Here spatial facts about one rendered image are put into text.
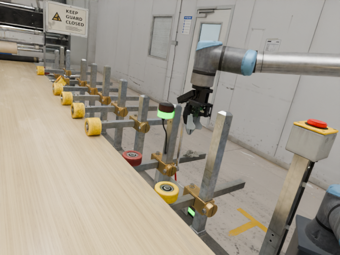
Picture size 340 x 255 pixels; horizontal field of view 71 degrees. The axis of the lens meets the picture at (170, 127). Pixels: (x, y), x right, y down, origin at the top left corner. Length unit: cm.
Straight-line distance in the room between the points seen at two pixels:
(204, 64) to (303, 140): 46
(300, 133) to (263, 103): 319
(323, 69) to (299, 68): 8
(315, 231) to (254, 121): 271
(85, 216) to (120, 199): 11
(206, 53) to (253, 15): 324
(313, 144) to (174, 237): 38
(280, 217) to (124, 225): 39
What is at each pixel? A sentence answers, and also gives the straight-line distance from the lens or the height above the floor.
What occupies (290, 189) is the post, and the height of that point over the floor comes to 106.
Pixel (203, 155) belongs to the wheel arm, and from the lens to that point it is 122.
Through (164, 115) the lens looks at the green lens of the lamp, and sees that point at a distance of 91.
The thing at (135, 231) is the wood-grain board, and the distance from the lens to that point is 64.
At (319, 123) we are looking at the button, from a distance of 61.
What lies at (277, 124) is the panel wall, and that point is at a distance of 368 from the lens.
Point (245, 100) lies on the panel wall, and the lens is 397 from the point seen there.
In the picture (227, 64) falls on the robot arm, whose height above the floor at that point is 131.
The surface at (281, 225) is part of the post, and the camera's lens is 71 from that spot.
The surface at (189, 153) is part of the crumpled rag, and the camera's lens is 116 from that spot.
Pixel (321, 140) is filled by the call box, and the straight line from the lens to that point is 59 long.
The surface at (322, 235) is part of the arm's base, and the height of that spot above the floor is 65.
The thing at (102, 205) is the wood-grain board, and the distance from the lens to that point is 71.
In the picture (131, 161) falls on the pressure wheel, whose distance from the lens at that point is 95.
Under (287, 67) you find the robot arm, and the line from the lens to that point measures 105.
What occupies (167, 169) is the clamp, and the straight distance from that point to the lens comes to 101.
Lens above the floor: 134
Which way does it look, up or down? 18 degrees down
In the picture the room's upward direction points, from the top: 9 degrees clockwise
